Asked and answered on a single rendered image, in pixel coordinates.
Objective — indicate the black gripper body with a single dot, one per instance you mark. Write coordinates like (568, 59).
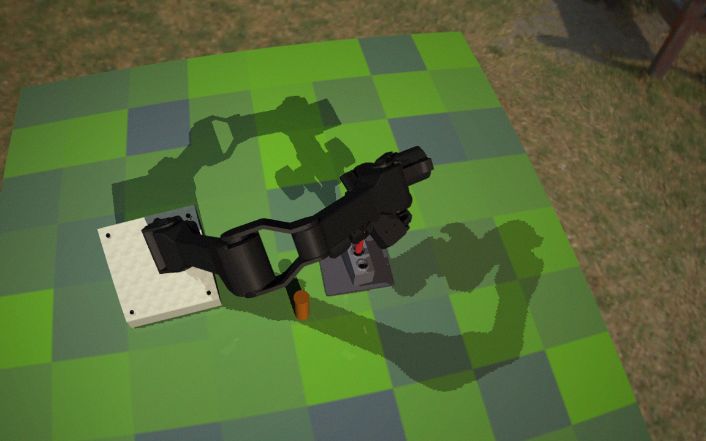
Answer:
(343, 246)

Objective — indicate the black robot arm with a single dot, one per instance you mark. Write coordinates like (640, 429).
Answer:
(378, 194)

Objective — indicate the dark brown cylinder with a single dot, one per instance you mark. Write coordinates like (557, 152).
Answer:
(301, 305)

